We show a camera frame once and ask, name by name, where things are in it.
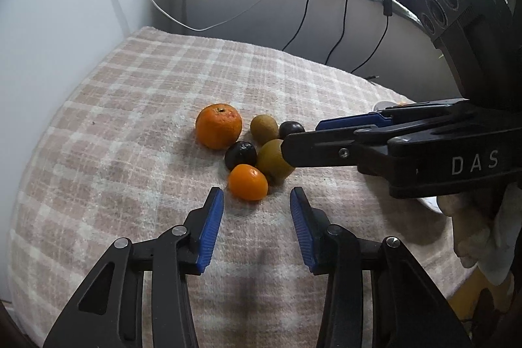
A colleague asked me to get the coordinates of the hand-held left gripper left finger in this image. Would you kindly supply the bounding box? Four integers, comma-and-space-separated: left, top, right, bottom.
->
43, 187, 226, 348

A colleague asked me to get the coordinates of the floral white plate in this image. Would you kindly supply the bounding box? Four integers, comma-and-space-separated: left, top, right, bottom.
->
373, 99, 445, 215

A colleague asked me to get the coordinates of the dark purple plum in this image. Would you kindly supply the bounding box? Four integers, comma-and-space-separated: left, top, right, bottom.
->
224, 141, 258, 172
279, 121, 306, 140

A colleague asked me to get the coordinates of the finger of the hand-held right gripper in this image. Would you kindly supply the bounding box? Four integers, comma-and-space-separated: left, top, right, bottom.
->
281, 123, 408, 170
315, 98, 470, 132

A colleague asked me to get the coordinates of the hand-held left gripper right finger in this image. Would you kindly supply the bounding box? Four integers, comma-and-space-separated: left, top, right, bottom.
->
289, 187, 463, 348

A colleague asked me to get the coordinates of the mandarin with stem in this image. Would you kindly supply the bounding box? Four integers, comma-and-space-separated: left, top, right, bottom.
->
195, 104, 243, 150

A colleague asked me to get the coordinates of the checked beige tablecloth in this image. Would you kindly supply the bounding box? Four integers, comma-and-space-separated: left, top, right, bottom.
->
6, 26, 469, 348

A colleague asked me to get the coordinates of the black cable with switch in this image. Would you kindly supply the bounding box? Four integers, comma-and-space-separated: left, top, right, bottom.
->
351, 0, 394, 80

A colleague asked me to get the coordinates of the small orange kumquat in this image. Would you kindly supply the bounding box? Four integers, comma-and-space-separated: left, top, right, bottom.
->
227, 164, 269, 201

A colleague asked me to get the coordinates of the small green-brown fruit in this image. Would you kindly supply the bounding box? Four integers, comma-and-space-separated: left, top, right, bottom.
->
250, 114, 280, 144

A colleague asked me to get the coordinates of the person's right hand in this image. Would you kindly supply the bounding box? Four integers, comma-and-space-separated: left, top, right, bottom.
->
437, 185, 516, 285

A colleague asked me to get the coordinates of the large green-brown fruit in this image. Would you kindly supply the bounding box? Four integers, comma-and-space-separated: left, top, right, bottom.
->
256, 139, 295, 181

